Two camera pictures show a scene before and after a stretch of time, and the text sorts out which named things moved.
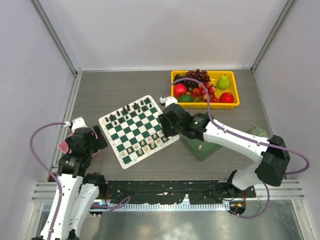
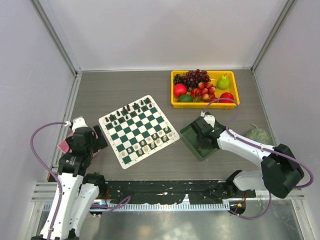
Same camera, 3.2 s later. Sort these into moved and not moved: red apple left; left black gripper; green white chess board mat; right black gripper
Moved: right black gripper
Not moved: green white chess board mat; red apple left; left black gripper
